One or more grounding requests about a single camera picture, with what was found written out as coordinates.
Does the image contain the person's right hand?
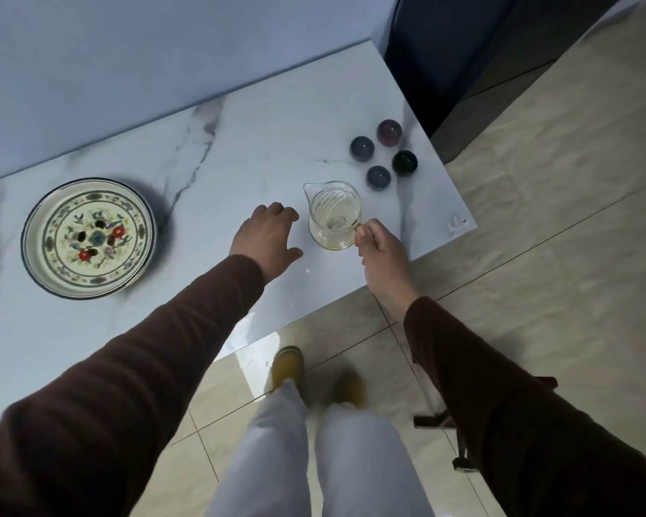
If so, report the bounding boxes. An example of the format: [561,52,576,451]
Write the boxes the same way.
[354,218,416,292]

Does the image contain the person's left hand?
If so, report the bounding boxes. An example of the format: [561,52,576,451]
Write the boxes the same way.
[228,202,304,286]

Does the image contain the glass pitcher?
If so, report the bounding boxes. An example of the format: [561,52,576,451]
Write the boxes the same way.
[302,180,375,251]

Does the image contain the light grey-blue teacup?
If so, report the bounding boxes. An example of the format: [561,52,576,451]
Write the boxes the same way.
[365,164,393,192]

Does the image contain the dark green teacup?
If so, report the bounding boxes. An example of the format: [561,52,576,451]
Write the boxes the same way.
[391,149,419,177]

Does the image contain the dark blue teacup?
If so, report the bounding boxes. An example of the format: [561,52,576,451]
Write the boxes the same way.
[349,136,375,163]

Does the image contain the purple teacup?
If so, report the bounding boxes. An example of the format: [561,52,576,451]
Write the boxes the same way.
[376,118,403,147]

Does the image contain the person's right forearm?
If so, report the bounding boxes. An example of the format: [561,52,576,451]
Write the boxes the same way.
[367,279,646,517]

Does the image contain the person's left forearm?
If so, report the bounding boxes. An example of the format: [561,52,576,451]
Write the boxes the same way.
[0,254,266,517]

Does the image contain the person's right leg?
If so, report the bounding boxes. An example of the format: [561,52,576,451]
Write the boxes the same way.
[313,403,437,517]

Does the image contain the person's leg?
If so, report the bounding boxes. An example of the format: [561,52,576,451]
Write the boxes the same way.
[204,379,313,517]
[313,403,437,517]

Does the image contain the person's left leg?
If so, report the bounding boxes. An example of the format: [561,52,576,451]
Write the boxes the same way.
[204,379,313,517]

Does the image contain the yellow left shoe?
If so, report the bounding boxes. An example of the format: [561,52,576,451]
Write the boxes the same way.
[271,345,305,393]

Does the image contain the yellow shoe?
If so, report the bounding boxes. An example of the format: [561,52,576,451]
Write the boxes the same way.
[271,345,305,393]
[331,371,368,410]

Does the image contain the yellow right shoe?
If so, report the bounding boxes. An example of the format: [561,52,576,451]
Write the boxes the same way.
[331,371,368,410]

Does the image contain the black metal stool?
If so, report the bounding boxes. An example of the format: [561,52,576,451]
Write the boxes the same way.
[413,375,558,475]

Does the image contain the floral ceramic plate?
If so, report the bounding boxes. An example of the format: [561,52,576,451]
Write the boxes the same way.
[20,177,158,301]

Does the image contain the dark cabinet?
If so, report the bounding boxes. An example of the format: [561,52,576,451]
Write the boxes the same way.
[383,0,625,165]

